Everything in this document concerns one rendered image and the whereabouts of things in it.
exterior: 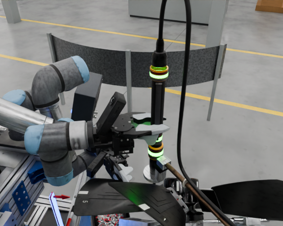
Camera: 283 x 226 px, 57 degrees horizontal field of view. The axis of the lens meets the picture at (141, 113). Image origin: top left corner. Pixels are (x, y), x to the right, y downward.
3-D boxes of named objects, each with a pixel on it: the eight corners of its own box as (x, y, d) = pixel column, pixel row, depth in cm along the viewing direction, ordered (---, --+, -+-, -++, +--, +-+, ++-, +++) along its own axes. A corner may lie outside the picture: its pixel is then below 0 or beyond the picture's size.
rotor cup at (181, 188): (199, 214, 94) (197, 177, 98) (208, 219, 80) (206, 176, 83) (159, 213, 94) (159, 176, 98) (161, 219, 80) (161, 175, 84)
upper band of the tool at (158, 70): (171, 79, 62) (172, 68, 60) (156, 84, 60) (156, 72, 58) (160, 72, 65) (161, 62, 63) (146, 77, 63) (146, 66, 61)
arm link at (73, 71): (19, 94, 139) (50, 60, 96) (44, 84, 148) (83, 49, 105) (30, 114, 140) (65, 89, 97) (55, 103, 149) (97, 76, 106)
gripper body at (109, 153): (130, 156, 102) (114, 139, 110) (111, 164, 97) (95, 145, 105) (129, 170, 106) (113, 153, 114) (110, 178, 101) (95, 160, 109)
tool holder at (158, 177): (174, 180, 80) (177, 158, 74) (156, 191, 77) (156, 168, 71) (156, 162, 86) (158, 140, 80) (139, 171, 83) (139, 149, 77)
